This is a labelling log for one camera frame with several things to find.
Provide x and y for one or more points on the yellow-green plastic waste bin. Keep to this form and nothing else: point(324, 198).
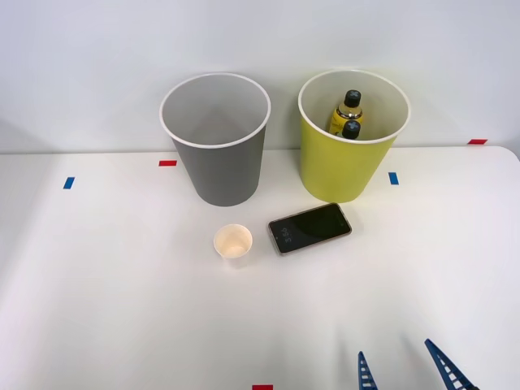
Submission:
point(333, 170)

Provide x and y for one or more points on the grey plastic waste bin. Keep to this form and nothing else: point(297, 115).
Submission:
point(221, 174)

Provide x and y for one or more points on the yellow bottle with black cap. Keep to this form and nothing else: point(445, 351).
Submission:
point(346, 113)
point(351, 129)

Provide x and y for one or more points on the black smartphone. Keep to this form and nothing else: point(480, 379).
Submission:
point(310, 227)

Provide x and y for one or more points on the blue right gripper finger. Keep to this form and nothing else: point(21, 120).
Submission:
point(365, 375)
point(449, 371)

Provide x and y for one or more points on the small white paper cup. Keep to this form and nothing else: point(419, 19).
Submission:
point(232, 240)

